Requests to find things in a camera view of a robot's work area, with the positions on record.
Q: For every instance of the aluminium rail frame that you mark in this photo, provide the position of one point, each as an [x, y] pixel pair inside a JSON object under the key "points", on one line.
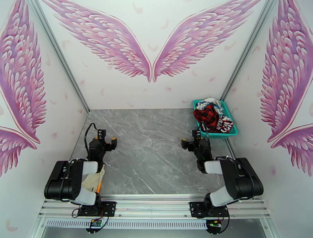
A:
{"points": [[151, 205]]}

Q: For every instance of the white yellow blue printed shorts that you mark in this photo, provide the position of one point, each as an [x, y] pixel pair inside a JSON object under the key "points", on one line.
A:
{"points": [[211, 102]]}

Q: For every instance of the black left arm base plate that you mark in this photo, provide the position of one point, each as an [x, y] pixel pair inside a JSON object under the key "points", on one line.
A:
{"points": [[108, 208]]}

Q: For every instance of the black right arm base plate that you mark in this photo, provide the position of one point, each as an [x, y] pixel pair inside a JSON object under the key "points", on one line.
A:
{"points": [[195, 209]]}

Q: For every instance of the beige work glove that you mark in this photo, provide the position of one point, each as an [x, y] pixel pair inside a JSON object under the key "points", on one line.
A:
{"points": [[94, 177]]}

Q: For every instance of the aluminium corner post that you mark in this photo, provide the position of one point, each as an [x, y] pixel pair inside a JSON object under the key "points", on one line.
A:
{"points": [[61, 58], [247, 53]]}

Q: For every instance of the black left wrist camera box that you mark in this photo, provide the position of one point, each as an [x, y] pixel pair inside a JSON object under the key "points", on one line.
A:
{"points": [[101, 134]]}

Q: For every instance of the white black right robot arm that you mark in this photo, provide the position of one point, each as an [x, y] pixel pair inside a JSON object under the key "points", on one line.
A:
{"points": [[237, 176]]}

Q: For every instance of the red black plaid shirt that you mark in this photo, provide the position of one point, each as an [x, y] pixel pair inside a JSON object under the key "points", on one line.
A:
{"points": [[210, 118]]}

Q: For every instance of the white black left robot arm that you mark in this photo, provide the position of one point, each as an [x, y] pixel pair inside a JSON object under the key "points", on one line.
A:
{"points": [[66, 176]]}

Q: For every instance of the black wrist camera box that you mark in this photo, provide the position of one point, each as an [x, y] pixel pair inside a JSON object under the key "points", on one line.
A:
{"points": [[101, 134], [196, 134]]}

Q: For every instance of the teal plastic mesh basket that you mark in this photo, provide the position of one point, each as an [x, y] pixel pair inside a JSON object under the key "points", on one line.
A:
{"points": [[233, 131]]}

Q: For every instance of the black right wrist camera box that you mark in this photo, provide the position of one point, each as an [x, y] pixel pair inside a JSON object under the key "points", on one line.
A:
{"points": [[196, 134]]}

